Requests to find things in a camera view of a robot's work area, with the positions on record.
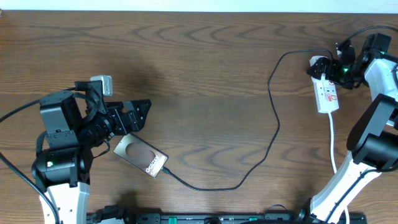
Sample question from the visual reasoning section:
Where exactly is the black charging cable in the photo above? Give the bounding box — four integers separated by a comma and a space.
161, 49, 335, 192

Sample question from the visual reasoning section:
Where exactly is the white charger plug adapter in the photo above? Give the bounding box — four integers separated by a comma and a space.
310, 55, 328, 67

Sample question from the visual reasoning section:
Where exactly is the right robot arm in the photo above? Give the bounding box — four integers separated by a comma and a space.
297, 33, 397, 223

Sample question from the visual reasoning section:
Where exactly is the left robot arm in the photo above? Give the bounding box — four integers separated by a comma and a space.
32, 90, 152, 223

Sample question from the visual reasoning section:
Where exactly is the white power strip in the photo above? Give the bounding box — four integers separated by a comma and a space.
311, 74, 339, 114

